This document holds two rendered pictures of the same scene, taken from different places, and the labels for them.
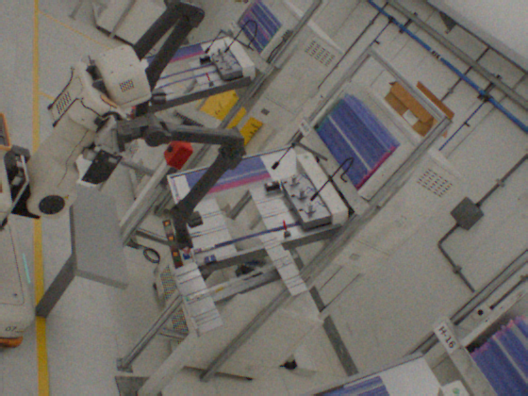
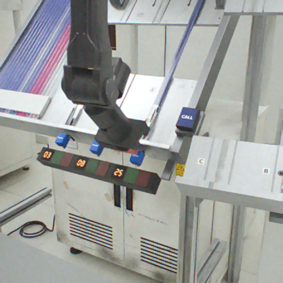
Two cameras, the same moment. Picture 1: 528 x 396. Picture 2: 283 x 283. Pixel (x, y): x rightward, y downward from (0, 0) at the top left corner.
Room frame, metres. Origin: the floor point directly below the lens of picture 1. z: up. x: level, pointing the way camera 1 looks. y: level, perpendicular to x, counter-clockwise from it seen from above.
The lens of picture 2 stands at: (1.52, 0.38, 1.01)
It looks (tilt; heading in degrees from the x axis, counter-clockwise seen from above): 20 degrees down; 340
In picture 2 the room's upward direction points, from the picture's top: straight up
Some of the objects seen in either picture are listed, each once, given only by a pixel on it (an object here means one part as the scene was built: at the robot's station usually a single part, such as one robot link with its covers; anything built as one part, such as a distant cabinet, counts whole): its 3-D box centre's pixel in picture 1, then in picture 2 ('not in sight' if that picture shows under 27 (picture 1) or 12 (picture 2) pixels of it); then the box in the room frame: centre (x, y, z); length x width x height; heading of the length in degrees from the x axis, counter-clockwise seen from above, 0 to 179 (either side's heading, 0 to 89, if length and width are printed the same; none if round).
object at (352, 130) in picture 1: (359, 141); not in sight; (2.74, -0.17, 1.52); 0.51 x 0.13 x 0.27; 40
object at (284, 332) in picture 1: (231, 299); (162, 179); (2.87, -0.22, 0.31); 0.70 x 0.65 x 0.62; 40
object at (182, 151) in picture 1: (151, 189); not in sight; (3.12, 0.59, 0.39); 0.24 x 0.24 x 0.78; 40
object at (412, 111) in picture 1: (422, 111); not in sight; (3.02, -0.33, 1.82); 0.68 x 0.30 x 0.20; 40
